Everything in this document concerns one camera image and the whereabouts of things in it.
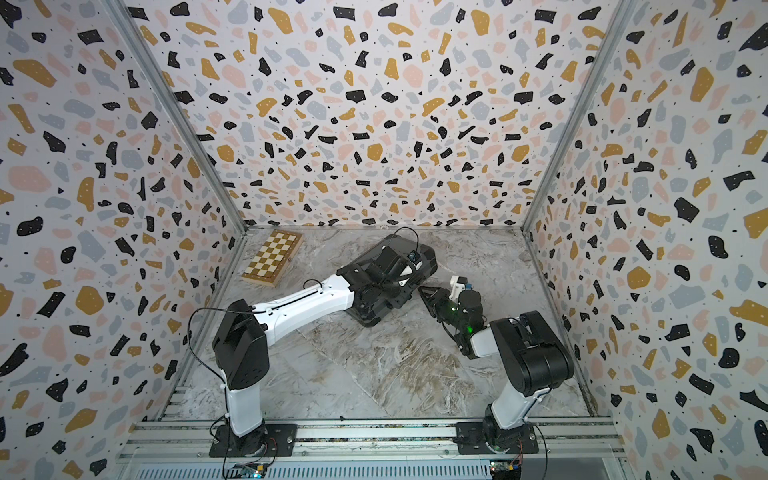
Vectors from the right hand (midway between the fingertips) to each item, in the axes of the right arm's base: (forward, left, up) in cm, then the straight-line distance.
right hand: (420, 291), depth 89 cm
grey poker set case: (-11, +8, +22) cm, 26 cm away
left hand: (-1, +3, +5) cm, 6 cm away
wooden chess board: (+16, +53, -7) cm, 56 cm away
